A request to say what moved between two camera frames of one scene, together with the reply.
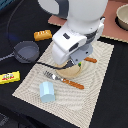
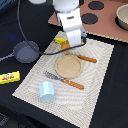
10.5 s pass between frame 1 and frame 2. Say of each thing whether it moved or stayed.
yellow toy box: stayed
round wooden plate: stayed
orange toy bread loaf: moved
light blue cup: stayed
